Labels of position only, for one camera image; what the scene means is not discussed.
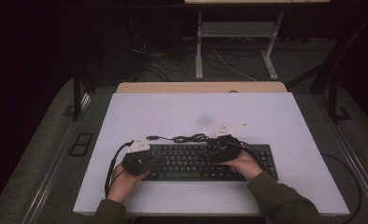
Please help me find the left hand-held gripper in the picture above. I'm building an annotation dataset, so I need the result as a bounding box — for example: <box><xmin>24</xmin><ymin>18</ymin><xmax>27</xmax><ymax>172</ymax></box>
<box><xmin>121</xmin><ymin>136</ymin><xmax>158</xmax><ymax>177</ymax></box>

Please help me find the white metal desk frame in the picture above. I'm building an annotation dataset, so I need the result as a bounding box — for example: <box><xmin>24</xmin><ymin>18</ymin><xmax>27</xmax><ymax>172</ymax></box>
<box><xmin>184</xmin><ymin>0</ymin><xmax>331</xmax><ymax>81</ymax></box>

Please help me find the person's right hand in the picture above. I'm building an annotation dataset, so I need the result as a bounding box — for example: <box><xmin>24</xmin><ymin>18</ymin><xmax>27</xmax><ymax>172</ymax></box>
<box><xmin>219</xmin><ymin>149</ymin><xmax>264</xmax><ymax>183</ymax></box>

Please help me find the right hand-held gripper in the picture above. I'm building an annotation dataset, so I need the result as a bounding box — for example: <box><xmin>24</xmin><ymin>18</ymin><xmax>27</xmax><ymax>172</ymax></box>
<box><xmin>205</xmin><ymin>122</ymin><xmax>248</xmax><ymax>165</ymax></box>

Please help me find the white floor cable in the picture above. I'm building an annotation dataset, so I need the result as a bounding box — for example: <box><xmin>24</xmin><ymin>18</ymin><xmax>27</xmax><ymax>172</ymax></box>
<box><xmin>209</xmin><ymin>49</ymin><xmax>259</xmax><ymax>83</ymax></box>

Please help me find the black keyboard cable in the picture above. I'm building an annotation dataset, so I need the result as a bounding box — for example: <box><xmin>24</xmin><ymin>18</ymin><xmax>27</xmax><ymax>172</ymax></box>
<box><xmin>146</xmin><ymin>133</ymin><xmax>210</xmax><ymax>145</ymax></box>

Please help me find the person's left hand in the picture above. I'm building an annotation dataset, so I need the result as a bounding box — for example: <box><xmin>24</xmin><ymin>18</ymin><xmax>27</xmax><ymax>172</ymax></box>
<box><xmin>106</xmin><ymin>162</ymin><xmax>149</xmax><ymax>203</ymax></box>

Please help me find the bundle of floor cables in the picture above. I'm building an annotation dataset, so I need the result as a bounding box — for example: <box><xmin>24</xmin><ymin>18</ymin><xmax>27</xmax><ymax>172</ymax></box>
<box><xmin>129</xmin><ymin>18</ymin><xmax>205</xmax><ymax>82</ymax></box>

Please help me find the black metal stand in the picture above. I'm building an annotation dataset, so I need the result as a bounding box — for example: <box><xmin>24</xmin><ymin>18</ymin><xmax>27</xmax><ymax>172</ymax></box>
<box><xmin>285</xmin><ymin>13</ymin><xmax>368</xmax><ymax>123</ymax></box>
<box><xmin>63</xmin><ymin>74</ymin><xmax>83</xmax><ymax>122</ymax></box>

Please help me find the black keyboard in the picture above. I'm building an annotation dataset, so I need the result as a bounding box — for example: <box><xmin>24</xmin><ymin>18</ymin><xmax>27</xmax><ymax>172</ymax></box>
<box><xmin>141</xmin><ymin>143</ymin><xmax>279</xmax><ymax>182</ymax></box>

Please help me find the long black cable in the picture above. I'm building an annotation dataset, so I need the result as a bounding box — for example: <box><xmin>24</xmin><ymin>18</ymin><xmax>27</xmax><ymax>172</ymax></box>
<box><xmin>321</xmin><ymin>152</ymin><xmax>362</xmax><ymax>224</ymax></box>

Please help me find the wooden table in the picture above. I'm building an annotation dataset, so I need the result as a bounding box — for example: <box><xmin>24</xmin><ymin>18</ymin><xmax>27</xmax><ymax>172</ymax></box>
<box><xmin>115</xmin><ymin>81</ymin><xmax>289</xmax><ymax>94</ymax></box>

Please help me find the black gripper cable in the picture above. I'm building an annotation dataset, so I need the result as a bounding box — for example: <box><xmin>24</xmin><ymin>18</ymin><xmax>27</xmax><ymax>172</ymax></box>
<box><xmin>104</xmin><ymin>140</ymin><xmax>135</xmax><ymax>199</ymax></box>

